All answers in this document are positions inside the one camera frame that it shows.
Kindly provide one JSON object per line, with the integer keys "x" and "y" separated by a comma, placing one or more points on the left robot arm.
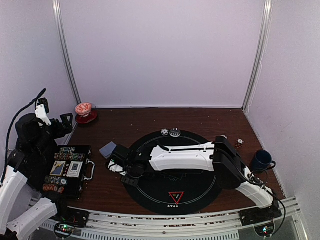
{"x": 28, "y": 164}

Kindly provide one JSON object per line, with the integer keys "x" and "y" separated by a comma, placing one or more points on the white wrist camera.
{"x": 115, "y": 168}
{"x": 41, "y": 111}

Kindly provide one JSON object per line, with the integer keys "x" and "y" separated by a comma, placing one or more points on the red patterned bowl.
{"x": 83, "y": 109}

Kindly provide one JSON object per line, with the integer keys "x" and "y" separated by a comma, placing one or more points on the round black poker mat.
{"x": 200, "y": 187}

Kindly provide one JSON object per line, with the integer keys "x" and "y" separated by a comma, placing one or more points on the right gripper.
{"x": 133, "y": 182}

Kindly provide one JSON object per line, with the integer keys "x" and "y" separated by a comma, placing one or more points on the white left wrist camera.
{"x": 41, "y": 111}

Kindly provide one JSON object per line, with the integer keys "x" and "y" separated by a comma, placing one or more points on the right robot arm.
{"x": 220, "y": 157}

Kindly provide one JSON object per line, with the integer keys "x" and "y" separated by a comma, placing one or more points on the red white chip stack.
{"x": 239, "y": 143}

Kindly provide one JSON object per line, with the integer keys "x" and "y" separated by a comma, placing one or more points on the front aluminium rail base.
{"x": 224, "y": 225}

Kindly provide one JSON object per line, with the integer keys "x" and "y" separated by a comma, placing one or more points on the blue white chip top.
{"x": 164, "y": 132}

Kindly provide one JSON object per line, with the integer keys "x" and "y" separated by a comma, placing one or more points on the dark blue mug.
{"x": 262, "y": 161}

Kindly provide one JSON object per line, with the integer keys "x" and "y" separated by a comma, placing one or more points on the clear acrylic dealer button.
{"x": 175, "y": 132}

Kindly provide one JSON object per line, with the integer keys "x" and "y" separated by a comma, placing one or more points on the red triangle marker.
{"x": 176, "y": 196}

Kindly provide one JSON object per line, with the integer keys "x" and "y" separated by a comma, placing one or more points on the card deck in case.
{"x": 74, "y": 169}
{"x": 58, "y": 168}

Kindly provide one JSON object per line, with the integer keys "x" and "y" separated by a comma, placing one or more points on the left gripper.
{"x": 67, "y": 126}

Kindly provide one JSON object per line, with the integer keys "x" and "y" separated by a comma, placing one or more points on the right aluminium frame post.
{"x": 261, "y": 46}

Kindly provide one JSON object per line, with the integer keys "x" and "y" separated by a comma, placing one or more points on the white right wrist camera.
{"x": 115, "y": 168}

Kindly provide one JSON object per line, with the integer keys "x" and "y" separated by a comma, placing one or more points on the blue playing card deck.
{"x": 108, "y": 149}

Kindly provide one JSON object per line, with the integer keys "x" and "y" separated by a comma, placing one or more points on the aluminium frame post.
{"x": 261, "y": 46}
{"x": 65, "y": 53}

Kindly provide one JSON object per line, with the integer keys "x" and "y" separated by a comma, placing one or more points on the black poker chip case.
{"x": 65, "y": 172}

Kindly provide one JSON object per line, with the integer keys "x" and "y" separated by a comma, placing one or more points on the left aluminium frame post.
{"x": 65, "y": 53}

